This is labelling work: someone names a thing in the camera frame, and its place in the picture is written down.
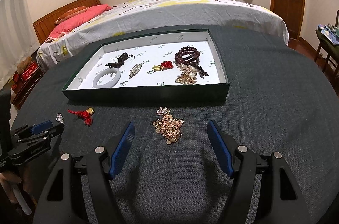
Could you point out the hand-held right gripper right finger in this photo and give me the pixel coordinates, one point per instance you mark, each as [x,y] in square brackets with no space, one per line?
[219,149]

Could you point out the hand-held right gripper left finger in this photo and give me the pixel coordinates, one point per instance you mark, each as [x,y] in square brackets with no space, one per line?
[120,152]

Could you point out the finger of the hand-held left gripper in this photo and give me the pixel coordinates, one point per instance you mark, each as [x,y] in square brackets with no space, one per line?
[57,129]
[42,126]

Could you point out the pale jade bangle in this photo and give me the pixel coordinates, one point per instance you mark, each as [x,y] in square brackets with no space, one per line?
[98,83]

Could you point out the green box with white lining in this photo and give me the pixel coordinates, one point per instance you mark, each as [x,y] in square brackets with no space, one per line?
[145,94]

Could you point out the pearl and gold brooch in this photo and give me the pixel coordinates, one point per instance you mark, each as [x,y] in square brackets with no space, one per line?
[188,76]

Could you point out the long crystal brooch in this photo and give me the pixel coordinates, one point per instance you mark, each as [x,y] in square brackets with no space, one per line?
[135,70]

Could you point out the red knot charm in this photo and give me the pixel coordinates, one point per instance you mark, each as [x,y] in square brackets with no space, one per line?
[82,114]
[165,65]

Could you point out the person's left hand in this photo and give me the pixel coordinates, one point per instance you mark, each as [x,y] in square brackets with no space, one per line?
[8,187]

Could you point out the dark wooden nightstand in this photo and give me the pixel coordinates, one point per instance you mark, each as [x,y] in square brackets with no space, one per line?
[25,91]

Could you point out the dark grey tablecloth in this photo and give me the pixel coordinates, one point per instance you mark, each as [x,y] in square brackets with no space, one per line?
[264,120]

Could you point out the red box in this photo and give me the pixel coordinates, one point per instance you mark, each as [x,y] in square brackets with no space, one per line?
[29,72]

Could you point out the brown teddy bear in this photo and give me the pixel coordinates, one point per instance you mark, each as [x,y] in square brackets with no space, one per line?
[25,63]

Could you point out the white sheer side curtain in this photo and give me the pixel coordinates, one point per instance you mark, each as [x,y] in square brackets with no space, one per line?
[13,41]

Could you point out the wooden headboard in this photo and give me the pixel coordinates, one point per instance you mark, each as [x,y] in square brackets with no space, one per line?
[47,20]

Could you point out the pink blanket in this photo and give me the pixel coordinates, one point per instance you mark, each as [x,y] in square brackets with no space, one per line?
[76,20]

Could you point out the red patterned pillow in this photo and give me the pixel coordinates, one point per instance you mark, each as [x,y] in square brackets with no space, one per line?
[71,13]

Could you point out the wooden chair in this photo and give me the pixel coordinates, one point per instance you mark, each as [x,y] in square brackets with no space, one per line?
[324,54]

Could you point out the bed with patterned sheet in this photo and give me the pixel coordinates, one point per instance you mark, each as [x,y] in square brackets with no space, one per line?
[185,9]

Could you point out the pile of clothes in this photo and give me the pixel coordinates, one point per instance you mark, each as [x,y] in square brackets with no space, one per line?
[328,34]

